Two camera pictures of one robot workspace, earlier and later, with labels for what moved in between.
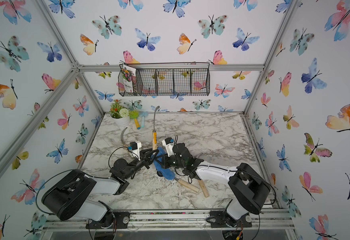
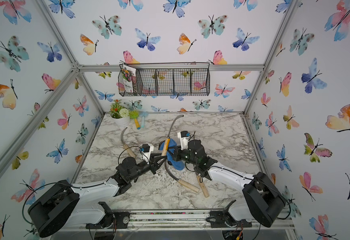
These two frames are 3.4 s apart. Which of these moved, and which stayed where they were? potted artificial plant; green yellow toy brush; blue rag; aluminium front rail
Moved: blue rag
Stayed: green yellow toy brush; aluminium front rail; potted artificial plant
